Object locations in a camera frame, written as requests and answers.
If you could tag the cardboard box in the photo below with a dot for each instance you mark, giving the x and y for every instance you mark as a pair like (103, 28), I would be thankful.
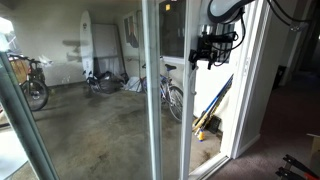
(316, 150)

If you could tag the white surfboard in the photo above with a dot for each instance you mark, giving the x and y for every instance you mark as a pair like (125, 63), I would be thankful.
(86, 40)

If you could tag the blue long pole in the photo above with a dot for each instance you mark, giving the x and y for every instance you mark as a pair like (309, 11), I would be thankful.
(218, 95)

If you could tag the red bicycle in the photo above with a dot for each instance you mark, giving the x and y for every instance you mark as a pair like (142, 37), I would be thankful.
(36, 74)

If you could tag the blue bicycle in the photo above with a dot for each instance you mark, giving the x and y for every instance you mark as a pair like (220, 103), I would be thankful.
(170, 67)

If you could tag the white sliding glass door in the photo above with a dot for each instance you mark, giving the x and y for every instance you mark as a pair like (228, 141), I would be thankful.
(186, 116)

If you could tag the black garbage bag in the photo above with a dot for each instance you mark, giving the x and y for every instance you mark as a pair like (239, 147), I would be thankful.
(108, 81)

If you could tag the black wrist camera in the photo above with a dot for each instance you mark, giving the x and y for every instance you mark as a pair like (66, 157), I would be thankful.
(226, 37)

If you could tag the white screen door frame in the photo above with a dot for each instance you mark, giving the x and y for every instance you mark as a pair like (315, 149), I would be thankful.
(153, 100)

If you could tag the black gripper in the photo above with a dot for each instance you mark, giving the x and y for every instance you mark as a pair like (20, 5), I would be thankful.
(206, 51)

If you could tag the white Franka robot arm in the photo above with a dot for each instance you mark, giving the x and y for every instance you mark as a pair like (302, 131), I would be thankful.
(226, 8)

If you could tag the dark exterior window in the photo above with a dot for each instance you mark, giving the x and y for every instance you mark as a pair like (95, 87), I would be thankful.
(171, 30)

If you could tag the yellow spray bottle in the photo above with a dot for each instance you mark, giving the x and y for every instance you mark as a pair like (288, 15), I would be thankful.
(201, 136)

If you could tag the white flat leaning panel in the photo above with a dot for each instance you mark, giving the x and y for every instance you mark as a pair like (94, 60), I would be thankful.
(105, 43)

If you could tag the white plastic bag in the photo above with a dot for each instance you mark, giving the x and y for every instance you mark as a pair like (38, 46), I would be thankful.
(133, 85)

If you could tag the black crate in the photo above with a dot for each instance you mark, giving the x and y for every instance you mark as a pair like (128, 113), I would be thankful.
(214, 125)

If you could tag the yellow sticker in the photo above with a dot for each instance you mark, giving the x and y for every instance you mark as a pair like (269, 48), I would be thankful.
(167, 7)

